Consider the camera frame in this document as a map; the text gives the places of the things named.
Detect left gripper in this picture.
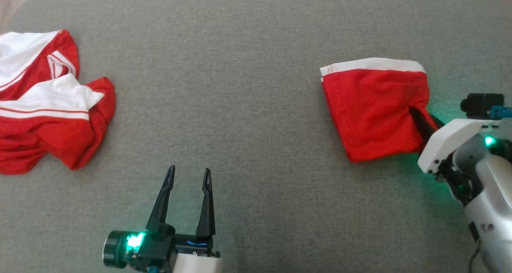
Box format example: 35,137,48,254
122,165,223,273

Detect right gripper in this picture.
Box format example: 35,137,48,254
408,107,501,174

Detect red shorts with white waistband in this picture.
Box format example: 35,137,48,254
320,58,439,163

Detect red white basketball jersey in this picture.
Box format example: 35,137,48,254
0,29,117,176

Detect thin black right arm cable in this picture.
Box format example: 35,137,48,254
467,240,483,273

